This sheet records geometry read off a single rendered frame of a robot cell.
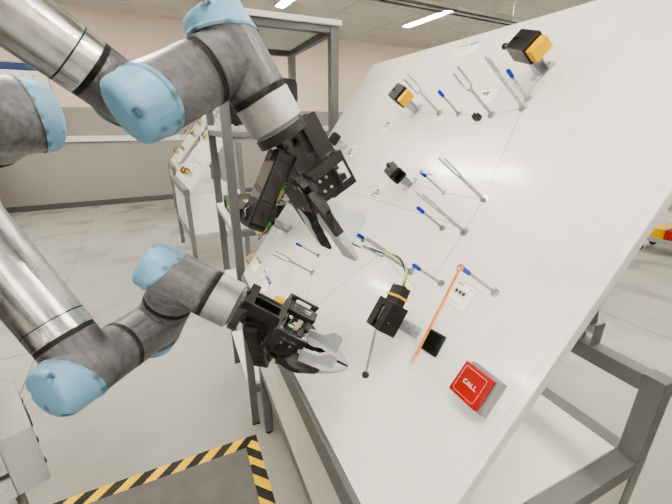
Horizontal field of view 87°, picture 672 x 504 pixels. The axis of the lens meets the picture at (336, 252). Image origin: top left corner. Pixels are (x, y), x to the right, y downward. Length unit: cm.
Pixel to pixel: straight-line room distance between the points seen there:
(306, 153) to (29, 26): 32
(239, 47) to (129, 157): 765
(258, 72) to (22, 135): 39
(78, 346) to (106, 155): 760
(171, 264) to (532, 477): 79
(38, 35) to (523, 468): 103
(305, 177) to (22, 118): 43
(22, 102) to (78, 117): 738
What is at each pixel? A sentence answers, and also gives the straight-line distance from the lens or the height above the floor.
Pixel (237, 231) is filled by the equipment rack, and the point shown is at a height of 104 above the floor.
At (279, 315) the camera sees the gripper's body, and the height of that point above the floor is 120.
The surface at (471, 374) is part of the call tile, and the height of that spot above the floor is 113.
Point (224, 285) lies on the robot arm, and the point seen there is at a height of 124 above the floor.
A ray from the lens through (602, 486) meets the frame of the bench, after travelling 98.
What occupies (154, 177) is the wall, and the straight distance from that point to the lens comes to 812.
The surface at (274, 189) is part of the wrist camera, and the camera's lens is 49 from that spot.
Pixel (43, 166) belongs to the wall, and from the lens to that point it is 823.
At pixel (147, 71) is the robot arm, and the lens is 43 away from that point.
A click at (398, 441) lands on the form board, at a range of 68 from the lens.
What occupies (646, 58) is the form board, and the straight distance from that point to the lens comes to 81.
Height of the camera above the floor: 147
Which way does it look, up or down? 20 degrees down
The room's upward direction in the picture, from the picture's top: straight up
